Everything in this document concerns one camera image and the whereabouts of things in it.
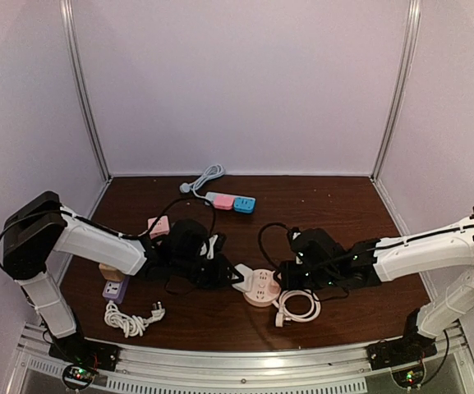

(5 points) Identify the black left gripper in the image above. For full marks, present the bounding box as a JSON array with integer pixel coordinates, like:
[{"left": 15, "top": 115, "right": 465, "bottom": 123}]
[{"left": 173, "top": 254, "right": 244, "bottom": 291}]

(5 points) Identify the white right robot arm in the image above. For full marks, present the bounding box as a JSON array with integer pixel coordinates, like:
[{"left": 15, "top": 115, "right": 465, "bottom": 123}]
[{"left": 277, "top": 208, "right": 474, "bottom": 363}]

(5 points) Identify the round pink power socket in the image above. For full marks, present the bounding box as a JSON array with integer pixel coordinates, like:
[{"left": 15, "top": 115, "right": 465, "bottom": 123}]
[{"left": 238, "top": 263, "right": 281, "bottom": 308}]

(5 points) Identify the white bundled strip cable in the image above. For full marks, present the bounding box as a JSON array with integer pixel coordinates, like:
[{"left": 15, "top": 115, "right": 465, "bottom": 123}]
[{"left": 104, "top": 300, "right": 167, "bottom": 338}]

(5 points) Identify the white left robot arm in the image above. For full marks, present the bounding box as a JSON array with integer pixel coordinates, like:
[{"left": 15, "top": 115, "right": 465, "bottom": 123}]
[{"left": 0, "top": 191, "right": 245, "bottom": 364}]

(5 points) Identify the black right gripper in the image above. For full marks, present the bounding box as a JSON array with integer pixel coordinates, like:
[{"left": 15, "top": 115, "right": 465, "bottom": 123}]
[{"left": 274, "top": 262, "right": 339, "bottom": 292}]

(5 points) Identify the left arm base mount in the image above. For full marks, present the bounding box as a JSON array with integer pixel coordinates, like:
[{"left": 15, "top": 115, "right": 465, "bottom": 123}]
[{"left": 48, "top": 332, "right": 120, "bottom": 392}]

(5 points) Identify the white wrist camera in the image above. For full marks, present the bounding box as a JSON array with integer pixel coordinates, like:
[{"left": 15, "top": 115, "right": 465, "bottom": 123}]
[
  {"left": 199, "top": 235, "right": 219, "bottom": 260},
  {"left": 289, "top": 231, "right": 303, "bottom": 265}
]

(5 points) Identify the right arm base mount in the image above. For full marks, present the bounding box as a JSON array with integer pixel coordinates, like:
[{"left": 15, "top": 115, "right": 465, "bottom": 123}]
[{"left": 366, "top": 337, "right": 437, "bottom": 391}]

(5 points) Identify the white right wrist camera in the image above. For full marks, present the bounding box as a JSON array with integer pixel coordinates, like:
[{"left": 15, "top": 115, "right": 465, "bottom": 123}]
[{"left": 289, "top": 231, "right": 303, "bottom": 265}]

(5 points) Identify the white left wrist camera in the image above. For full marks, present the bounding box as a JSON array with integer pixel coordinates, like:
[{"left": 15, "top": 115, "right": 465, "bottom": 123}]
[{"left": 199, "top": 235, "right": 219, "bottom": 260}]

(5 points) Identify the light blue strip cable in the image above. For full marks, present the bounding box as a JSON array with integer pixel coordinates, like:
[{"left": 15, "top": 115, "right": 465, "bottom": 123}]
[{"left": 179, "top": 164, "right": 226, "bottom": 202}]

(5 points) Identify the aluminium front rail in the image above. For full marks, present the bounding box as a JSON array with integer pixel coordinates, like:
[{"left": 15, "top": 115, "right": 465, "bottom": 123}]
[{"left": 2, "top": 323, "right": 474, "bottom": 393}]

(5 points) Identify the beige cube socket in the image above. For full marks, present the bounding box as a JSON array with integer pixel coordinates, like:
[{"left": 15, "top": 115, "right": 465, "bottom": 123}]
[{"left": 99, "top": 263, "right": 125, "bottom": 282}]

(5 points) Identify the white coiled socket cable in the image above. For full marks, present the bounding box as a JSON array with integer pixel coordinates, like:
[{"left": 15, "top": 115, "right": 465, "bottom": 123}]
[{"left": 273, "top": 286, "right": 323, "bottom": 328}]

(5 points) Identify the pink cube socket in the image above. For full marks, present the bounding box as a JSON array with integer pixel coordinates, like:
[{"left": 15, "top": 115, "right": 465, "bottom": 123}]
[{"left": 148, "top": 215, "right": 170, "bottom": 239}]

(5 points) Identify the purple power strip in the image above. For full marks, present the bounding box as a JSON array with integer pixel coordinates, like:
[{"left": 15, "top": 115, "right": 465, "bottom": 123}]
[{"left": 102, "top": 277, "right": 130, "bottom": 305}]

